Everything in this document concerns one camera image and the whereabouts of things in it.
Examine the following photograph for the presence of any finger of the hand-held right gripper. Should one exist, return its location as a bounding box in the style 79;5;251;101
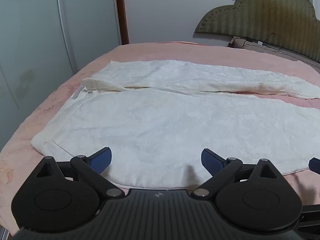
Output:
296;202;320;233
308;157;320;174

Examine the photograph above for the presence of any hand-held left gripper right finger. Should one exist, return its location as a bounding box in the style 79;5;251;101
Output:
191;148;286;200

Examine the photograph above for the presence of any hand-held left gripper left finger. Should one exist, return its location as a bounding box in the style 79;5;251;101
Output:
35;147;125;200

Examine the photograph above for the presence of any white quilted cloth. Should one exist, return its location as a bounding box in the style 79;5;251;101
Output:
30;59;320;189

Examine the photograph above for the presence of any pink bed sheet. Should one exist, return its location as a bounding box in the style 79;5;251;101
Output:
0;41;320;233

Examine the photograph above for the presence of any brown pillow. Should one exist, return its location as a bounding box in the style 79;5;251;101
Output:
227;35;320;68

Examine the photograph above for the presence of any white sliding wardrobe door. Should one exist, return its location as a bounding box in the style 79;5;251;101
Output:
0;0;123;153

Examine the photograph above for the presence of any olive green padded headboard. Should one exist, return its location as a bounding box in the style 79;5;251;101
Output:
194;0;320;57

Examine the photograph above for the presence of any brown wooden door frame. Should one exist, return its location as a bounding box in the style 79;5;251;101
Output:
115;0;130;46

